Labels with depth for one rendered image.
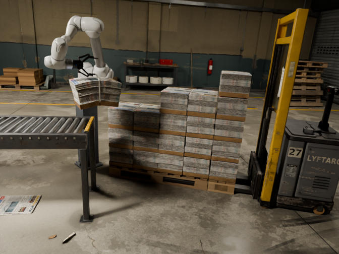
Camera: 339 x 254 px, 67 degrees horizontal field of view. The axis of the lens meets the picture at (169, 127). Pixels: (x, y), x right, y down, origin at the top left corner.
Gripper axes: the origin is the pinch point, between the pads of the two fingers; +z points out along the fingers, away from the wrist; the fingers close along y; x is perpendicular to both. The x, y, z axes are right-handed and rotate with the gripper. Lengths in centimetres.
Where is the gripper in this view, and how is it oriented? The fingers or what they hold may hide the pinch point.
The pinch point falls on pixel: (96, 66)
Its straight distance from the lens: 244.1
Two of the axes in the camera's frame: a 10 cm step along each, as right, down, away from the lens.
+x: 5.1, 3.1, -8.0
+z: 8.5, -0.4, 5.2
